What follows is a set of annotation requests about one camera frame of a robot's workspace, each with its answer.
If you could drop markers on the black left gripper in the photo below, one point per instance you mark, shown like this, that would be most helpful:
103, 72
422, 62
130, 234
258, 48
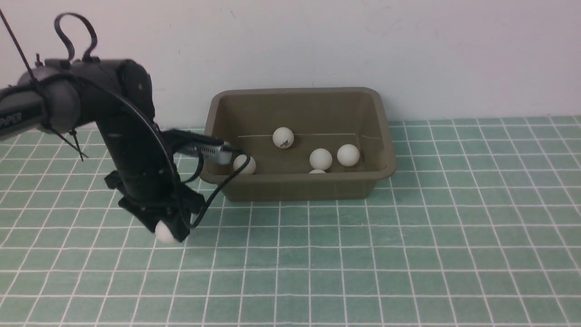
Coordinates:
149, 211

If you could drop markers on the white ping-pong ball plain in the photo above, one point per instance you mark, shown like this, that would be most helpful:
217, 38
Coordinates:
164, 234

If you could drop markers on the white ping-pong ball bin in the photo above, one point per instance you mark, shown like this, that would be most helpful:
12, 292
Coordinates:
321, 159

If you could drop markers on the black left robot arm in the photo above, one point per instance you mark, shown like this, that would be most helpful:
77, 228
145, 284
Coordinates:
58, 96

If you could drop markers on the olive green plastic bin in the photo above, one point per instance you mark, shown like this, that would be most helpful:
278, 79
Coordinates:
324, 118

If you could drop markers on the green checkered tablecloth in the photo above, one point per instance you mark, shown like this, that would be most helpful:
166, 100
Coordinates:
479, 227

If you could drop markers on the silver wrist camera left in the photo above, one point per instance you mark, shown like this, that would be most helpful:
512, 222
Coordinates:
193, 144

